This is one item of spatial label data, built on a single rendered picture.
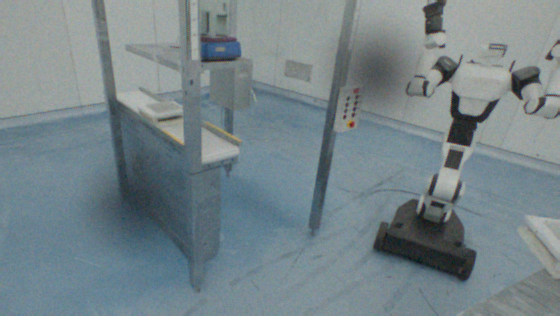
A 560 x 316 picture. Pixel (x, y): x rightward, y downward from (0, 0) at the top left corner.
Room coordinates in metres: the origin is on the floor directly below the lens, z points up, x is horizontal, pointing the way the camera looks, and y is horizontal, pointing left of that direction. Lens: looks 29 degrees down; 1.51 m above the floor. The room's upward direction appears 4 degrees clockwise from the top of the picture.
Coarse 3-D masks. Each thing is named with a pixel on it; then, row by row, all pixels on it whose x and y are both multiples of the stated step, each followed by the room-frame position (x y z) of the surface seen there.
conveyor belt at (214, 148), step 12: (120, 96) 2.53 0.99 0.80; (132, 96) 2.55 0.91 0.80; (144, 96) 2.57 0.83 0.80; (168, 132) 1.87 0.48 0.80; (180, 132) 1.88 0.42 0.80; (204, 132) 1.90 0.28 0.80; (204, 144) 1.72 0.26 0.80; (216, 144) 1.73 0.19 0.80; (228, 144) 1.74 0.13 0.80; (204, 156) 1.58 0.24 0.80; (216, 156) 1.61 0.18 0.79; (228, 156) 1.66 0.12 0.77
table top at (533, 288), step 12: (528, 276) 0.80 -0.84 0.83; (540, 276) 0.81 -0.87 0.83; (516, 288) 0.75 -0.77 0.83; (528, 288) 0.75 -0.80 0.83; (540, 288) 0.75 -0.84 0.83; (552, 288) 0.76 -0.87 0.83; (492, 300) 0.70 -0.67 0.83; (504, 300) 0.70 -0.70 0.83; (516, 300) 0.70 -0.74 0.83; (528, 300) 0.70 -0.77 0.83; (540, 300) 0.71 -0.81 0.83; (552, 300) 0.71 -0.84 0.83; (468, 312) 0.65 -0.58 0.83; (480, 312) 0.65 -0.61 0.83; (492, 312) 0.65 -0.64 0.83; (504, 312) 0.66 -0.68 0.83; (516, 312) 0.66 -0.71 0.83; (528, 312) 0.66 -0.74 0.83; (540, 312) 0.66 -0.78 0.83; (552, 312) 0.67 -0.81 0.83
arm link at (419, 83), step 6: (420, 60) 2.06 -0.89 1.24; (426, 60) 2.03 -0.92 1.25; (432, 60) 2.04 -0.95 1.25; (420, 66) 2.03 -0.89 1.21; (426, 66) 2.02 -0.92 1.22; (420, 72) 2.01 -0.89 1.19; (426, 72) 2.00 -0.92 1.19; (414, 78) 2.01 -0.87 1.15; (420, 78) 1.99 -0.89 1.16; (426, 78) 2.00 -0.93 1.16; (414, 84) 2.00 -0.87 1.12; (420, 84) 1.97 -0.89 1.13; (426, 84) 1.96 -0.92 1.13; (408, 90) 2.02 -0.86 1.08; (414, 90) 2.00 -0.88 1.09; (420, 90) 1.97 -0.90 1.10; (420, 96) 1.99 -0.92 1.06; (426, 96) 1.96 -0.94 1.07
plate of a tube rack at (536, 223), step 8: (528, 216) 1.03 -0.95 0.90; (536, 216) 1.03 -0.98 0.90; (528, 224) 1.00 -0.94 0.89; (536, 224) 0.98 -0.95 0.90; (544, 224) 0.98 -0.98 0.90; (536, 232) 0.95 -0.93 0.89; (544, 232) 0.93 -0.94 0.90; (544, 240) 0.90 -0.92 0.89; (552, 240) 0.89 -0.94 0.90; (552, 248) 0.86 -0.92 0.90
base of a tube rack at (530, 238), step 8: (520, 232) 1.01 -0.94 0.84; (528, 232) 1.00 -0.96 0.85; (528, 240) 0.96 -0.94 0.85; (536, 240) 0.95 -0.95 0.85; (536, 248) 0.91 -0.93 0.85; (544, 248) 0.91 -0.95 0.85; (544, 256) 0.87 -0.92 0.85; (552, 256) 0.87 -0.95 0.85; (544, 264) 0.85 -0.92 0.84; (552, 264) 0.83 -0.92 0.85; (552, 272) 0.81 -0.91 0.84
